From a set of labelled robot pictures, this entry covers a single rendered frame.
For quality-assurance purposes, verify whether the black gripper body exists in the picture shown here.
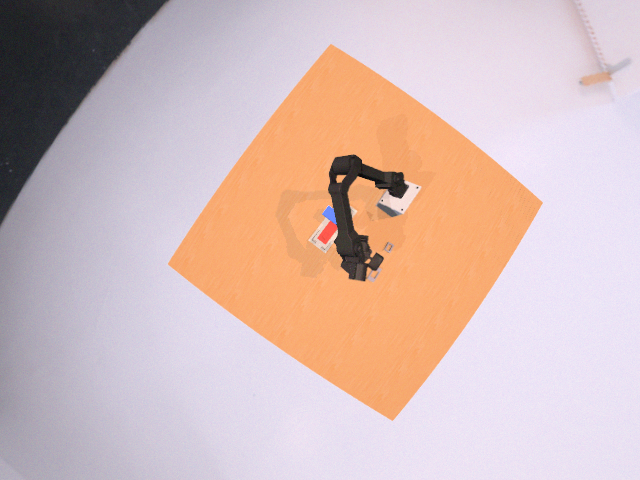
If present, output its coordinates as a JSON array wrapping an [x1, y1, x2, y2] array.
[[365, 251, 384, 271]]

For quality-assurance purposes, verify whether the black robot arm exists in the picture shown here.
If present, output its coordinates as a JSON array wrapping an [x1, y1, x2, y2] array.
[[328, 154, 409, 282]]

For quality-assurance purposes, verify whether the blue rectangular block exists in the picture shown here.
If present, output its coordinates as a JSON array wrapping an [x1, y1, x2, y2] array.
[[322, 205, 337, 225]]

